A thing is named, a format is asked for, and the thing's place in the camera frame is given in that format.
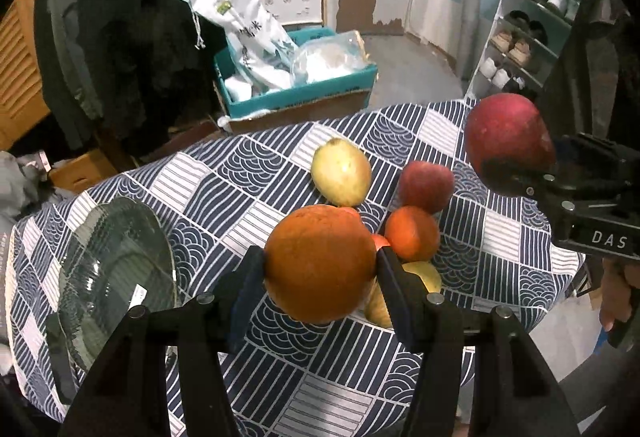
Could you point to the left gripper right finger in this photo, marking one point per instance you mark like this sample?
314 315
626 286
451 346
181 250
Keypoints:
415 337

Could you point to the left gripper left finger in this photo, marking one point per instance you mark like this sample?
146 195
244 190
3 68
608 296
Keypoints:
248 290

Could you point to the yellow pear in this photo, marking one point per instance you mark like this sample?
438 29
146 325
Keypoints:
392 303
341 173

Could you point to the large orange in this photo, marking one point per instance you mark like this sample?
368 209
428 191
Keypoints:
319 263

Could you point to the small tangerine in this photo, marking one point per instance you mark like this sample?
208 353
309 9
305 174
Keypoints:
379 241

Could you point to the red apple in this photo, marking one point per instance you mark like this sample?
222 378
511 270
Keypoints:
507 127
426 185

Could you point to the right hand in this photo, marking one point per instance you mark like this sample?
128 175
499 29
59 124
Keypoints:
619 277

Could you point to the blue patterned tablecloth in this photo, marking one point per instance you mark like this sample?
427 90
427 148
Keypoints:
314 360

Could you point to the green glass plate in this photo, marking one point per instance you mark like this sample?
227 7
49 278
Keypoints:
117 258

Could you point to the metal shoe rack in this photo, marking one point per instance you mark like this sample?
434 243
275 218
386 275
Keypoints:
524 41

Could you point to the wooden drawer base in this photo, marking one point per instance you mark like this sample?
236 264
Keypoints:
81 173

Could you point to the teal plastic crate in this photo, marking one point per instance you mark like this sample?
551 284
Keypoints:
296 95

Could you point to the white printed rice bag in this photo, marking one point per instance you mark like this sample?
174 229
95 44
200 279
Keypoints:
260 48

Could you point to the clear plastic bag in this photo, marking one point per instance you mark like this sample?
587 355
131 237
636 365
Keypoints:
329 57

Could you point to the pile of clothes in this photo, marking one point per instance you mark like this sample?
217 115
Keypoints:
25 186

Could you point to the black hanging coat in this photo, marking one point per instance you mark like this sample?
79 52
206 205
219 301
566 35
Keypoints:
127 71

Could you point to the wooden louvered wardrobe door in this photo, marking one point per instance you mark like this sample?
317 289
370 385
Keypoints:
22 105

